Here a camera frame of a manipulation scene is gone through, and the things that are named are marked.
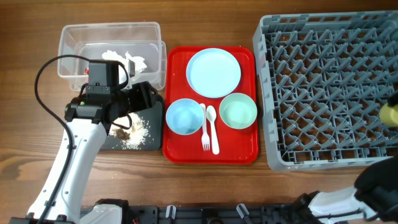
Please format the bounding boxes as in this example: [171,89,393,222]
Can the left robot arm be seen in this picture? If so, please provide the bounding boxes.
[10,60,157,223]

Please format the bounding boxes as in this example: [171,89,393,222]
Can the light blue plate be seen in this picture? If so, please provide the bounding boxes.
[186,48,242,98]

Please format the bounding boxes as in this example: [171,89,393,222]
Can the clear plastic waste bin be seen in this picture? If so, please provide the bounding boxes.
[58,22,167,90]

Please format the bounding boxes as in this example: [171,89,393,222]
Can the light blue bowl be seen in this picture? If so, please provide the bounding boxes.
[165,98,204,136]

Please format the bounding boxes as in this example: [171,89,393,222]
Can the white plastic spoon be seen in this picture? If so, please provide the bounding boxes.
[206,105,220,155]

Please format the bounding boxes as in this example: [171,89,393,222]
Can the white napkin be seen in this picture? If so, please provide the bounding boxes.
[101,50,125,63]
[125,52,147,75]

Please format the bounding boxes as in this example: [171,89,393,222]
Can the mint green bowl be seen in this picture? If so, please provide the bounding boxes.
[219,93,257,129]

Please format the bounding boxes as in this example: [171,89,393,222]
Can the yellow plastic cup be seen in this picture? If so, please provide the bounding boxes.
[379,104,398,127]

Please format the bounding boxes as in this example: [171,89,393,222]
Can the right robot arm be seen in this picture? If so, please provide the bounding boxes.
[288,156,397,223]

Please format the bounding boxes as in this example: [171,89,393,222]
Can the food scraps and rice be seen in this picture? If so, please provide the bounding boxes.
[109,113,150,150]

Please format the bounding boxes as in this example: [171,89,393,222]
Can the white plastic fork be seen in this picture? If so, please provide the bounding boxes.
[200,103,210,151]

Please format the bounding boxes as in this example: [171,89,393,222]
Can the grey dishwasher rack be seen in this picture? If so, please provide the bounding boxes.
[252,11,397,171]

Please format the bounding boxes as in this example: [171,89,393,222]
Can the red strawberry cake wrapper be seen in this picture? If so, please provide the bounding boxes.
[84,67,90,75]

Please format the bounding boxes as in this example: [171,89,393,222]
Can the black food waste tray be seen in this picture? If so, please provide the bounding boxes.
[101,95,164,151]

